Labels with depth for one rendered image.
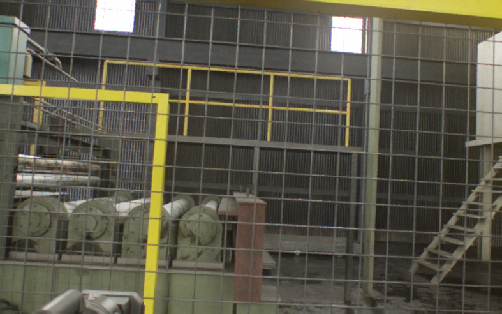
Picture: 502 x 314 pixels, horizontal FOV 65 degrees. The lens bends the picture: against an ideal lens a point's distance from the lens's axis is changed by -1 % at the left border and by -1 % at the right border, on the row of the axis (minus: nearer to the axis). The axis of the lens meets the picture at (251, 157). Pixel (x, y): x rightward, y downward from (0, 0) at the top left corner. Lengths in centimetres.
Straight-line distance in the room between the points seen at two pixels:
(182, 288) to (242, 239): 48
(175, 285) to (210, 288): 21
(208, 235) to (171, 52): 919
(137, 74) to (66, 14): 271
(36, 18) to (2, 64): 1091
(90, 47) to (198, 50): 288
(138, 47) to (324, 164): 614
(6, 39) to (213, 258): 176
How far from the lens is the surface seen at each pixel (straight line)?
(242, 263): 241
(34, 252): 282
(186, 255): 258
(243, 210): 237
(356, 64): 1177
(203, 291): 256
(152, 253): 201
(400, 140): 1267
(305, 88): 1207
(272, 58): 1132
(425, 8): 91
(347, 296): 562
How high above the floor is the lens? 144
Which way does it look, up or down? 4 degrees up
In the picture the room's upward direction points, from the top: 3 degrees clockwise
